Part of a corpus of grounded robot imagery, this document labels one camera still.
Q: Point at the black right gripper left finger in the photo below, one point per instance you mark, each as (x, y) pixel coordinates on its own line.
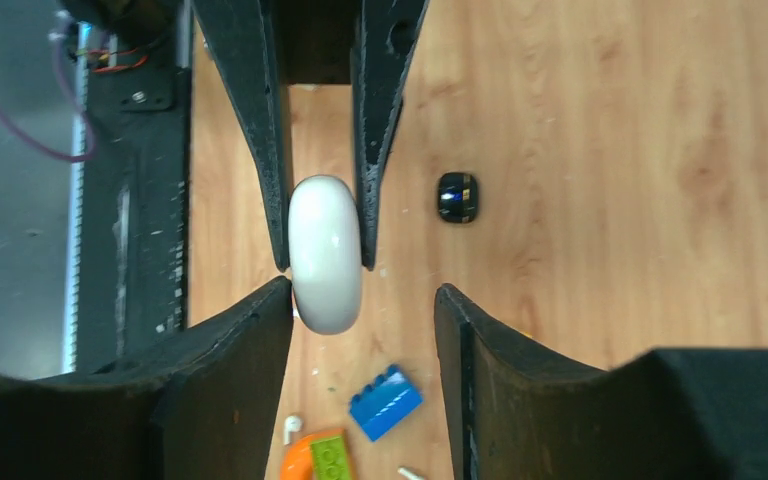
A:
(201, 404)

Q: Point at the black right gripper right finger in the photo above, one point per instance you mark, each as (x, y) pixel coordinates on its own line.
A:
(516, 409)

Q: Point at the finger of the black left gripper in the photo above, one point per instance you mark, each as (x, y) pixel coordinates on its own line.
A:
(243, 37)
(386, 34)

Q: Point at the glossy black earbud charging case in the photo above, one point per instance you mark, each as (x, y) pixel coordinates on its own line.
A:
(458, 197)

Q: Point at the white earbud charging case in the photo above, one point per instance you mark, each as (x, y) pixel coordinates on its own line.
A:
(325, 254)

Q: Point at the white earbud far right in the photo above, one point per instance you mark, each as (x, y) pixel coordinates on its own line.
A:
(409, 474)

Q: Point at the green toy building plate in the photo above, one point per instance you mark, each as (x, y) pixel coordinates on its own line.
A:
(330, 458)

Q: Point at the blue toy building block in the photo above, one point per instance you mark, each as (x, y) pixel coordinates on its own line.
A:
(384, 403)

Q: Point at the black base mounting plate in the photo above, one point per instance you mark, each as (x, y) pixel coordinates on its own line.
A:
(135, 199)

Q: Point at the white earbud near ring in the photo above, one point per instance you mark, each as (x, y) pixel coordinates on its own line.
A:
(292, 424)

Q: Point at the white slotted cable duct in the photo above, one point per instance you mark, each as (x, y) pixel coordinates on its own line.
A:
(70, 319)

